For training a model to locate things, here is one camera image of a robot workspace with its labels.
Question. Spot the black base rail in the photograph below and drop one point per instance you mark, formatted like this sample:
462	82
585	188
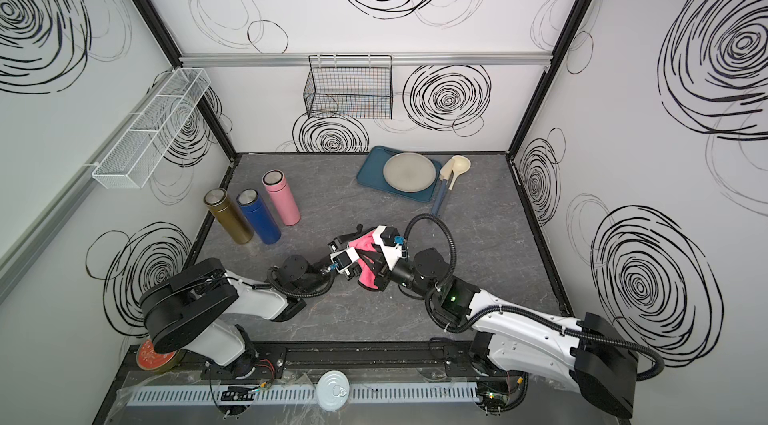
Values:
454	358

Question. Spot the red gold round tin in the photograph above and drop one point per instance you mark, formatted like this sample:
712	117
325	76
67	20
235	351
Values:
148	359

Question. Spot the grey round plate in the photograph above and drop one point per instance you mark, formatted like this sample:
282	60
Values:
409	172

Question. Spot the blue thermos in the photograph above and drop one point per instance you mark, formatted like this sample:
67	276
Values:
259	216

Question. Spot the pink cloth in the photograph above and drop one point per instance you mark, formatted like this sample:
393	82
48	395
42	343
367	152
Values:
374	269

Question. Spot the gold thermos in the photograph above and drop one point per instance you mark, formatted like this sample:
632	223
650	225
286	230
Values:
229	216

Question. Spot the white round can lid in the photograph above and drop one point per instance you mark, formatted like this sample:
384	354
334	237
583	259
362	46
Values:
332	391

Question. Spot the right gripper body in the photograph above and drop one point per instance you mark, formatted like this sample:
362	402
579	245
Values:
384	276

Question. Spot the white slotted cable duct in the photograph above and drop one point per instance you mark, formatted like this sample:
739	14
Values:
299	394

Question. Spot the beige ladle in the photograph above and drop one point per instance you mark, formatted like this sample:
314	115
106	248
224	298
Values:
459	166

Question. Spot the white mesh shelf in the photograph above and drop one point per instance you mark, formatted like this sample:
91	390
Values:
152	130

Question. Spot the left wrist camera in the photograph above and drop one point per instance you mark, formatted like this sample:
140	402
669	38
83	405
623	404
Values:
344	261

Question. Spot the teal tray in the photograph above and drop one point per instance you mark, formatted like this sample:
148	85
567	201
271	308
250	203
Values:
371	175

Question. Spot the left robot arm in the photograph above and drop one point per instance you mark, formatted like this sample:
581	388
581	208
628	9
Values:
184	312

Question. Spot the black wire basket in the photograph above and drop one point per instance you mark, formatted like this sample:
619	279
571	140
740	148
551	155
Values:
356	86

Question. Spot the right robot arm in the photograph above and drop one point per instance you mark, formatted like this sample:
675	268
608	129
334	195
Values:
584	355

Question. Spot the pink thermos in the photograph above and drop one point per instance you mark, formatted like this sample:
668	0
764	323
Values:
278	189

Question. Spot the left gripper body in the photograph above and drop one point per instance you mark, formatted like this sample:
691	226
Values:
333	248

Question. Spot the blue handled utensil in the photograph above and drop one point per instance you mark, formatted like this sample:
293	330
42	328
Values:
444	176

